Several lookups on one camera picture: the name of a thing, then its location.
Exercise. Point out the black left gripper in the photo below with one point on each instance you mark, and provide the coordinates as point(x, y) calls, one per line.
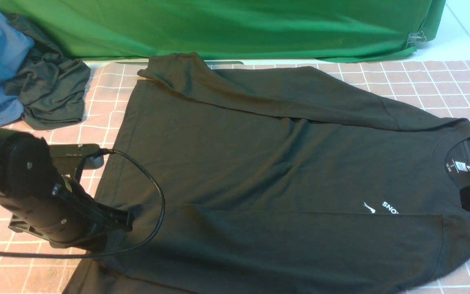
point(67, 216)

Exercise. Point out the gray long-sleeved shirt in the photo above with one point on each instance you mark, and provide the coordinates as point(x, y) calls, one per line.
point(286, 181)

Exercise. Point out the pink grid tablecloth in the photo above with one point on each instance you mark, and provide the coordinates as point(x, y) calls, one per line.
point(439, 87)

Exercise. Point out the dark gray crumpled garment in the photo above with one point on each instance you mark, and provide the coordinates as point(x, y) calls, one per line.
point(50, 85)

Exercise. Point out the metal binder clip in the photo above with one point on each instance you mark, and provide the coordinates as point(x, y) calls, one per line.
point(415, 38)

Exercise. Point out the green backdrop cloth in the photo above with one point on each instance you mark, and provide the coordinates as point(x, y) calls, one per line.
point(344, 31)

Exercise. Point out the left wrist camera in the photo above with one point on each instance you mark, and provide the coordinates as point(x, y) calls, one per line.
point(72, 160)

